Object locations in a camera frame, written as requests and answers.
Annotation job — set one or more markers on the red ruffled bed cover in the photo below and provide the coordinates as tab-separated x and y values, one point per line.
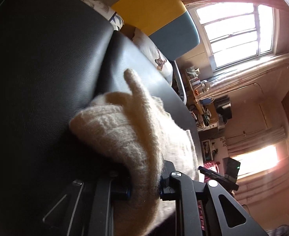
211	165

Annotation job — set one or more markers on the triangle pattern cushion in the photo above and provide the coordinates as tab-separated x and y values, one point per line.
107	12

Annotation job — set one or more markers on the middle floral curtain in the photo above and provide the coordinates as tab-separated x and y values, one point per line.
237	77

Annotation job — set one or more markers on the wooden side table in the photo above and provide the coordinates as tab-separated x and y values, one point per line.
202	110

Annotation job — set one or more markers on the black television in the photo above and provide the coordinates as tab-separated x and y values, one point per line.
223	108

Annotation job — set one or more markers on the deer print cushion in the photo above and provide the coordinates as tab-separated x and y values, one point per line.
149	49

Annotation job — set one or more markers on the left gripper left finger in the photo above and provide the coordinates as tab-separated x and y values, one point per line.
87	208

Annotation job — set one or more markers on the right window curtain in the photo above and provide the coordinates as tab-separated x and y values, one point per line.
262	140

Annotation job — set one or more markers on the black leather folding bench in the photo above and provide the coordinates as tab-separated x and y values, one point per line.
55	57

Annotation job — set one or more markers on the white low shelf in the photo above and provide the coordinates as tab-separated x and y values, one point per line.
214	150

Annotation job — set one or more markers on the tricolour fabric sofa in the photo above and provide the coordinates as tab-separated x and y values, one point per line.
166	22

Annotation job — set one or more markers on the cream knitted sweater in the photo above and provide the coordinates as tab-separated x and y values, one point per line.
134	129

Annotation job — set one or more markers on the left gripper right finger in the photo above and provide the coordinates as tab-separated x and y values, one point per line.
204	208

